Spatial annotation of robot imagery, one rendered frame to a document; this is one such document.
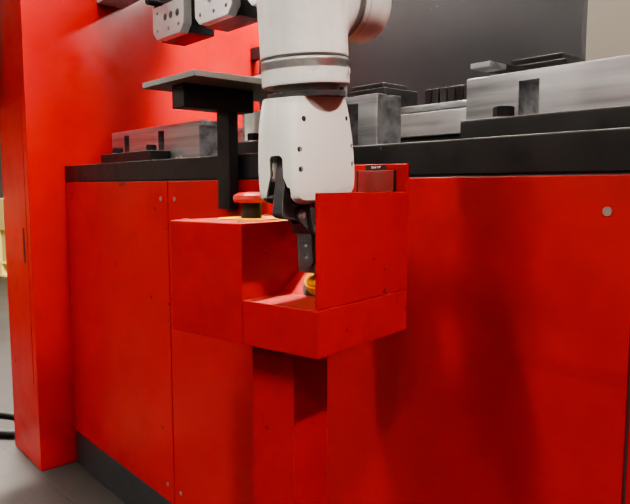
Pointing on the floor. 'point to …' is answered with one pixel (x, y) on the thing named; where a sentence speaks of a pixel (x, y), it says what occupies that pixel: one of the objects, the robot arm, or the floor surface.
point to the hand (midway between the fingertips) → (314, 252)
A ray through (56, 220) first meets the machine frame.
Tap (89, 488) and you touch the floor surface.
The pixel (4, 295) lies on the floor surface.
